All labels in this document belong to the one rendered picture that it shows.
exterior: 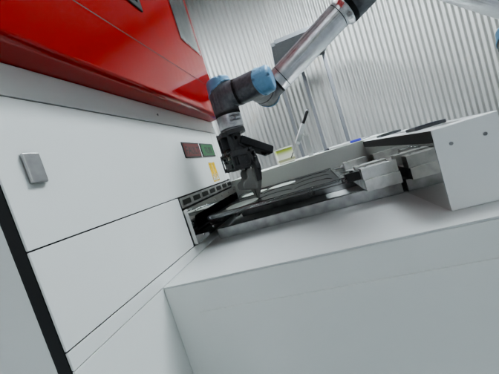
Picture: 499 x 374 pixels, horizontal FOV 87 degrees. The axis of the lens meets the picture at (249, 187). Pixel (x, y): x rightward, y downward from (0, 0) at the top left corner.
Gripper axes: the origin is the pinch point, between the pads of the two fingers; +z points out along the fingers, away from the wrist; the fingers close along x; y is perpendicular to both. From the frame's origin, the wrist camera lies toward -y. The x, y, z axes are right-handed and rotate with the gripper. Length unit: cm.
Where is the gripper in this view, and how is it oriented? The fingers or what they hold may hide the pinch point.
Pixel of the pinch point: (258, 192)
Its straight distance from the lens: 79.6
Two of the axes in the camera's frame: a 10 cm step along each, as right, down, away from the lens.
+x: 4.9, -1.0, -8.7
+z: 3.0, 9.5, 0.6
